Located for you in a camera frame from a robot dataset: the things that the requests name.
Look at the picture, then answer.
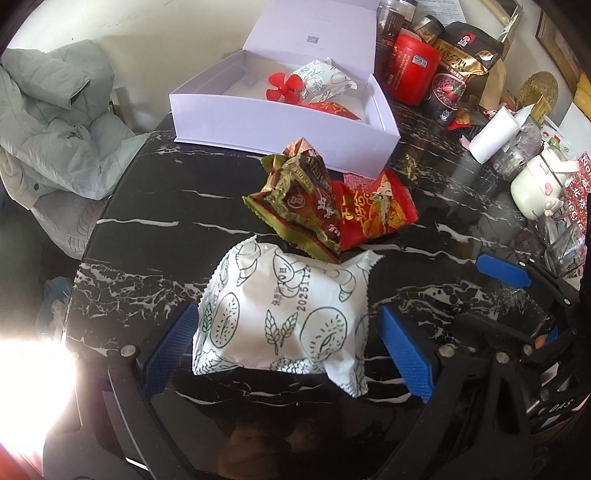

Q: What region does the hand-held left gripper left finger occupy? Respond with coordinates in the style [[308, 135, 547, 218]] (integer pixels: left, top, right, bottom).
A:
[[107, 302, 199, 480]]

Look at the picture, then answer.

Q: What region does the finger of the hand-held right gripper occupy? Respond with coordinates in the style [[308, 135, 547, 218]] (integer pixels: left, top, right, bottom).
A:
[[455, 311, 561, 356], [475, 253, 585, 308]]

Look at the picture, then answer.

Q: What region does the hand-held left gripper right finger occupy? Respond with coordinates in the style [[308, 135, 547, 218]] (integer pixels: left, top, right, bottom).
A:
[[379, 305, 532, 480]]

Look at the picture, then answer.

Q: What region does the large white bread packet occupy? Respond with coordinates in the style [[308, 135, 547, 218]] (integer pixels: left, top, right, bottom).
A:
[[191, 234, 386, 398]]

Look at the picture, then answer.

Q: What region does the red orange snack packet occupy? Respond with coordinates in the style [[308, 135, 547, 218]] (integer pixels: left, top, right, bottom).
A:
[[332, 168, 419, 252]]

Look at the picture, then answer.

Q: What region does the green brown snack packet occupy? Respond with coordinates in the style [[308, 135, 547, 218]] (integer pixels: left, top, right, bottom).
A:
[[243, 154, 345, 264], [283, 136, 324, 160]]

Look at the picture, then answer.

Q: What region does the lavender gift box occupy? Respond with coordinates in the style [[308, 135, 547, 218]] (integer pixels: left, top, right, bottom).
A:
[[168, 0, 402, 176]]

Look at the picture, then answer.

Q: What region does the red packet gold print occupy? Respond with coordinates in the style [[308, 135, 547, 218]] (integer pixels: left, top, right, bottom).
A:
[[302, 99, 361, 121]]

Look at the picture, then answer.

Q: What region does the small white bread packet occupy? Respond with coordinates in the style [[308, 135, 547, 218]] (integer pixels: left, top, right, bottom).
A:
[[290, 58, 358, 104]]

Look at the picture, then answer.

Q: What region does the red plastic propeller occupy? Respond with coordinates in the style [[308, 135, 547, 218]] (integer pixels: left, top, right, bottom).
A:
[[265, 71, 305, 103]]

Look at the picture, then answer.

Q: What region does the crumpled clear plastic wrap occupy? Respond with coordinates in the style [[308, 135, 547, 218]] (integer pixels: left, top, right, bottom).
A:
[[542, 226, 591, 280]]

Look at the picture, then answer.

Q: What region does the cream white jug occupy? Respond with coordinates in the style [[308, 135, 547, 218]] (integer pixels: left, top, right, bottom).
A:
[[510, 145, 575, 220]]

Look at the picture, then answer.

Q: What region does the red printed paper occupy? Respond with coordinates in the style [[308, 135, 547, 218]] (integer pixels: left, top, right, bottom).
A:
[[561, 154, 591, 278]]

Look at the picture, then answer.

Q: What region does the clear plastic bag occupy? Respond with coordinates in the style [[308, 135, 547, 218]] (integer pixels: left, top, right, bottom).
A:
[[492, 122, 543, 178]]

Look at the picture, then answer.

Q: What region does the white paper roll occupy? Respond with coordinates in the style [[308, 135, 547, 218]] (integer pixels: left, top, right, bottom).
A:
[[468, 111, 518, 164]]

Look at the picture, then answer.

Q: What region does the small red snack bag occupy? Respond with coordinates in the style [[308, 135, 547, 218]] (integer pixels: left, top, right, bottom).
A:
[[450, 108, 481, 132]]

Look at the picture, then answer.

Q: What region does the grey chair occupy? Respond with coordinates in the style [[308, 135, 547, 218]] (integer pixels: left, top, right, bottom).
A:
[[28, 189, 112, 261]]

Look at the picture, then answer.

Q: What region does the kraft paper bag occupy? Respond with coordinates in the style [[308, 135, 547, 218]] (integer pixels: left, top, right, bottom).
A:
[[480, 62, 509, 116]]

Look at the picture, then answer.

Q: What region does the woven straw fan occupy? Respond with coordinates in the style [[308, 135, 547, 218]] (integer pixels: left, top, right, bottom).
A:
[[517, 71, 559, 116]]

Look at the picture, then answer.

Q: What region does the yellow packet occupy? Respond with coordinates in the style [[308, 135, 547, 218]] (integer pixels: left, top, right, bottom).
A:
[[575, 74, 591, 116]]

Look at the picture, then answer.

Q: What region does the black oat bag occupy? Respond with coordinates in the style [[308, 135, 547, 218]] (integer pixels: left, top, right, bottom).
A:
[[425, 21, 506, 127]]

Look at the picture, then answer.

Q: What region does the red canister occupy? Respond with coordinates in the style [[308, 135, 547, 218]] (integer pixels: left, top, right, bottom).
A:
[[392, 33, 440, 104]]

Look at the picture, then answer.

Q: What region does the grey green down jacket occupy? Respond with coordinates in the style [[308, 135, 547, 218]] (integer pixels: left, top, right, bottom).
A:
[[0, 39, 153, 201]]

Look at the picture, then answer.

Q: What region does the white paper sheet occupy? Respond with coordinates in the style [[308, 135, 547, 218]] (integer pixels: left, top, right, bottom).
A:
[[418, 0, 462, 21]]

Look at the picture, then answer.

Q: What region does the dark gold picture frame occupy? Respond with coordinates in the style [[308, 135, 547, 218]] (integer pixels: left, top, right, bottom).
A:
[[536, 10, 585, 88]]

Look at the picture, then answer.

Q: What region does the light wooden picture frame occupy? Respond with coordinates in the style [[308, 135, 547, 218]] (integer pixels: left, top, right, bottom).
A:
[[492, 0, 525, 35]]

